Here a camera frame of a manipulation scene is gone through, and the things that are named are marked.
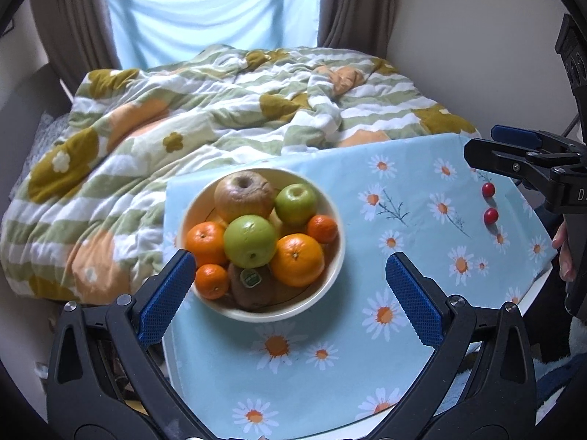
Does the large green apple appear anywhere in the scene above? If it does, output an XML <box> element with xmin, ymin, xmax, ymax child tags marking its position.
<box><xmin>223</xmin><ymin>214</ymin><xmax>278</xmax><ymax>268</ymax></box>

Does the cream yellow bowl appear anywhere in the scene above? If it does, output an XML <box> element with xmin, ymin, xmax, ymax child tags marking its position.
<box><xmin>178</xmin><ymin>168</ymin><xmax>346</xmax><ymax>322</ymax></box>

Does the wrinkled brown apple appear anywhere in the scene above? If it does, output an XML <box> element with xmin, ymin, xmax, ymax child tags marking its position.
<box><xmin>214</xmin><ymin>171</ymin><xmax>276</xmax><ymax>223</ymax></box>

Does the small green apple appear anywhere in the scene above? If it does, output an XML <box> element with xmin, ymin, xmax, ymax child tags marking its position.
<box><xmin>274</xmin><ymin>184</ymin><xmax>319</xmax><ymax>226</ymax></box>

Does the brown curtain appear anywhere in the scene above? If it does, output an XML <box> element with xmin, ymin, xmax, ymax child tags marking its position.
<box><xmin>30</xmin><ymin>0</ymin><xmax>122</xmax><ymax>83</ymax></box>
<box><xmin>318</xmin><ymin>0</ymin><xmax>400</xmax><ymax>62</ymax></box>

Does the blue daisy tablecloth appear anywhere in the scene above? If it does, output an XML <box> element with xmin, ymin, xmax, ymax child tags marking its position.
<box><xmin>163</xmin><ymin>132</ymin><xmax>555</xmax><ymax>440</ymax></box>

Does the grey headboard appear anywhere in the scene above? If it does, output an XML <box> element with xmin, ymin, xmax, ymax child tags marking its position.
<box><xmin>0</xmin><ymin>63</ymin><xmax>74</xmax><ymax>193</ymax></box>

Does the large orange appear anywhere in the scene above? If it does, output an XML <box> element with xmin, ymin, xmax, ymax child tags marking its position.
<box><xmin>270</xmin><ymin>234</ymin><xmax>325</xmax><ymax>288</ymax></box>

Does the person's right hand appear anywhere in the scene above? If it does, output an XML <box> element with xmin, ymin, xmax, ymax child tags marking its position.
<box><xmin>551</xmin><ymin>222</ymin><xmax>577</xmax><ymax>282</ymax></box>

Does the light blue window cloth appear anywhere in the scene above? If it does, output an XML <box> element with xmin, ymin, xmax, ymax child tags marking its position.
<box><xmin>106</xmin><ymin>0</ymin><xmax>322</xmax><ymax>72</ymax></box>

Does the brown kiwi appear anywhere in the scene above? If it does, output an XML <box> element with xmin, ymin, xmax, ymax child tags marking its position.
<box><xmin>228</xmin><ymin>263</ymin><xmax>277</xmax><ymax>310</ymax></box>

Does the fluffy pale garment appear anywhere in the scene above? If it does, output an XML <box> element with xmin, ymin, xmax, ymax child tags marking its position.
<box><xmin>527</xmin><ymin>316</ymin><xmax>587</xmax><ymax>422</ymax></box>

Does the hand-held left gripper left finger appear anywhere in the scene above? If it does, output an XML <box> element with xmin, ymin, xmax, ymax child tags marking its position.
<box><xmin>46</xmin><ymin>250</ymin><xmax>203</xmax><ymax>440</ymax></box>

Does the white table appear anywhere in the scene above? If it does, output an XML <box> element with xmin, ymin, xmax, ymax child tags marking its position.
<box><xmin>160</xmin><ymin>257</ymin><xmax>558</xmax><ymax>440</ymax></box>

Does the small tangerine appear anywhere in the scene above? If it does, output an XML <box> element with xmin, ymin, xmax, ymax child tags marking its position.
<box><xmin>307</xmin><ymin>214</ymin><xmax>339</xmax><ymax>245</ymax></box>
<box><xmin>195</xmin><ymin>263</ymin><xmax>230</xmax><ymax>300</ymax></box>
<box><xmin>186</xmin><ymin>221</ymin><xmax>229</xmax><ymax>267</ymax></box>

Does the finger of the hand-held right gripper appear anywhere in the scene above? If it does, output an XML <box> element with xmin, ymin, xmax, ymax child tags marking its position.
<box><xmin>463</xmin><ymin>139</ymin><xmax>584</xmax><ymax>190</ymax></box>
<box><xmin>492</xmin><ymin>125</ymin><xmax>587</xmax><ymax>155</ymax></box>

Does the green striped floral blanket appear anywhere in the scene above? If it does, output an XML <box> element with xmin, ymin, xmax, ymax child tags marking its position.
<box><xmin>0</xmin><ymin>43</ymin><xmax>482</xmax><ymax>303</ymax></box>

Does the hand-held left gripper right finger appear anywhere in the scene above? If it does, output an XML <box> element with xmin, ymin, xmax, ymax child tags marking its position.
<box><xmin>367</xmin><ymin>252</ymin><xmax>537</xmax><ymax>440</ymax></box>

